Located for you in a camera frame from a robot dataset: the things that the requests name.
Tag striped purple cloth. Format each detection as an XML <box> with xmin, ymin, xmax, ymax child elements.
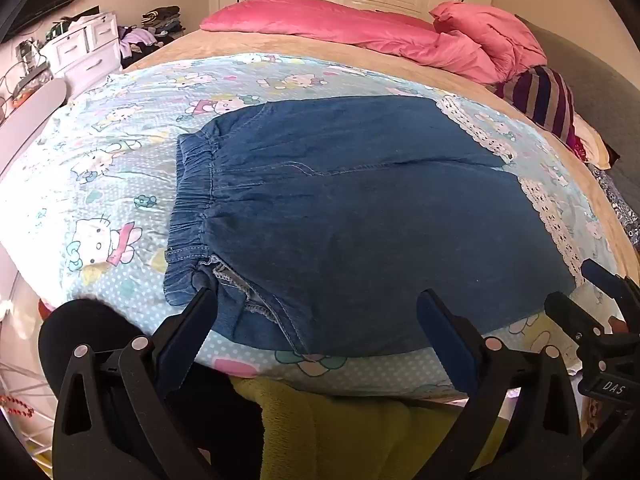
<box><xmin>494</xmin><ymin>65</ymin><xmax>581</xmax><ymax>147</ymax></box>

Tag pile of clothes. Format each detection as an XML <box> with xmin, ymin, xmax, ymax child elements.
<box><xmin>117</xmin><ymin>5</ymin><xmax>189</xmax><ymax>68</ymax></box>

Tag person's green fleece top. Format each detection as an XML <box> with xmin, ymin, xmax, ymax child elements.
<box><xmin>229</xmin><ymin>376</ymin><xmax>512</xmax><ymax>480</ymax></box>

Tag red bead string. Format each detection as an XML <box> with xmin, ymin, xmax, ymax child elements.
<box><xmin>0</xmin><ymin>394</ymin><xmax>36</xmax><ymax>419</ymax></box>

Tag cartoon cat printed blanket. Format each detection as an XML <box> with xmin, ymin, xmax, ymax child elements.
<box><xmin>0</xmin><ymin>52</ymin><xmax>623</xmax><ymax>402</ymax></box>

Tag pink duvet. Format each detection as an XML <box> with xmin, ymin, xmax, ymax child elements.
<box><xmin>200</xmin><ymin>0</ymin><xmax>549</xmax><ymax>86</ymax></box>

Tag blue denim pants lace hem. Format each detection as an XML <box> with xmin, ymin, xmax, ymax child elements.
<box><xmin>163</xmin><ymin>95</ymin><xmax>587</xmax><ymax>357</ymax></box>

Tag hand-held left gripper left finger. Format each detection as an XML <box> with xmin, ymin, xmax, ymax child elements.
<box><xmin>52</xmin><ymin>287</ymin><xmax>220</xmax><ymax>480</ymax></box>

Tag white wire rack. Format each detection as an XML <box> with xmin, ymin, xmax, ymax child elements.
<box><xmin>0</xmin><ymin>345</ymin><xmax>68</xmax><ymax>468</ymax></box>

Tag white drawer cabinet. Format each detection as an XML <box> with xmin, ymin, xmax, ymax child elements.
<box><xmin>39</xmin><ymin>10</ymin><xmax>124</xmax><ymax>102</ymax></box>

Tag person's black trouser leg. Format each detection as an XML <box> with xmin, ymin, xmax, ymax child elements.
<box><xmin>37</xmin><ymin>299</ymin><xmax>266</xmax><ymax>480</ymax></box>

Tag grey padded headboard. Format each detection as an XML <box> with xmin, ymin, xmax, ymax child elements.
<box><xmin>515</xmin><ymin>14</ymin><xmax>640</xmax><ymax>211</ymax></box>

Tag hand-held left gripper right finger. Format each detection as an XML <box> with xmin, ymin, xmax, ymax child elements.
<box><xmin>415</xmin><ymin>288</ymin><xmax>584</xmax><ymax>480</ymax></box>

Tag cream and red cloth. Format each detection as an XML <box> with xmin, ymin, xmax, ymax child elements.
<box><xmin>571</xmin><ymin>112</ymin><xmax>622</xmax><ymax>171</ymax></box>

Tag white rounded board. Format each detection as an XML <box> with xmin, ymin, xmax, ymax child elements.
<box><xmin>0</xmin><ymin>77</ymin><xmax>69</xmax><ymax>137</ymax></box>

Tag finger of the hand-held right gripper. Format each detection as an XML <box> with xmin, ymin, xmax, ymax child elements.
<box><xmin>544</xmin><ymin>291</ymin><xmax>607</xmax><ymax>347</ymax></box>
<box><xmin>581</xmin><ymin>259</ymin><xmax>640</xmax><ymax>313</ymax></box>

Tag blue floral cloth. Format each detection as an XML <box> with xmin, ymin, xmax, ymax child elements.
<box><xmin>590</xmin><ymin>164</ymin><xmax>640</xmax><ymax>247</ymax></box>

